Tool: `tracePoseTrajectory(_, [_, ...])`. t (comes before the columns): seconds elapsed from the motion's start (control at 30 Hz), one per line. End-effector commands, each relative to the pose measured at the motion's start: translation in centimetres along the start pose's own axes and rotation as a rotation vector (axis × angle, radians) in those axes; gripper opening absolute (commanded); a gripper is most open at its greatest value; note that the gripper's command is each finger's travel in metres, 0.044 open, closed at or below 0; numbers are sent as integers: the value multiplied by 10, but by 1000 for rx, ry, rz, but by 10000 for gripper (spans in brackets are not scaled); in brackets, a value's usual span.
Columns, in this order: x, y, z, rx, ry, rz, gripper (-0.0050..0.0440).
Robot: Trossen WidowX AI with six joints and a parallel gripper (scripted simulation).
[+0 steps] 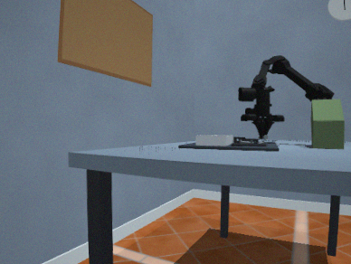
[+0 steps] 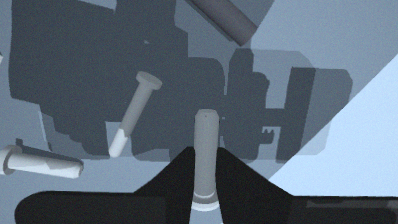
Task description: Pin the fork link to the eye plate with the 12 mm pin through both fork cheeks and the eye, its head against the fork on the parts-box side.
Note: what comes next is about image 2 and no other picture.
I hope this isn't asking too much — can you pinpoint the grey headed pin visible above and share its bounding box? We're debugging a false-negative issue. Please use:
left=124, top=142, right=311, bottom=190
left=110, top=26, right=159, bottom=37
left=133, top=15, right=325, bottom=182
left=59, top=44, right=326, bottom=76
left=108, top=71, right=162, bottom=157
left=191, top=109, right=219, bottom=211

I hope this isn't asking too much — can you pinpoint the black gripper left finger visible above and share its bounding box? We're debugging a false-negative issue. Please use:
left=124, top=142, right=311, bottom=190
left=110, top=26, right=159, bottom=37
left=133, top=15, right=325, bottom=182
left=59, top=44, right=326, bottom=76
left=14, top=146, right=195, bottom=224

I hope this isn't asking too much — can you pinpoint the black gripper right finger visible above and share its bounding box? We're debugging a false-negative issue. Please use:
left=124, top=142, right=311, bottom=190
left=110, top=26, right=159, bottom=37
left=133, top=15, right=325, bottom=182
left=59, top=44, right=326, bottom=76
left=215, top=147, right=398, bottom=224

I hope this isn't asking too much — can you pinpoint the silver headed pin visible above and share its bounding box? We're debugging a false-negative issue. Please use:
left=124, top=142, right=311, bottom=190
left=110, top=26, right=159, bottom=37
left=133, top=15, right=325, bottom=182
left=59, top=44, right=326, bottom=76
left=0, top=144, right=81, bottom=178

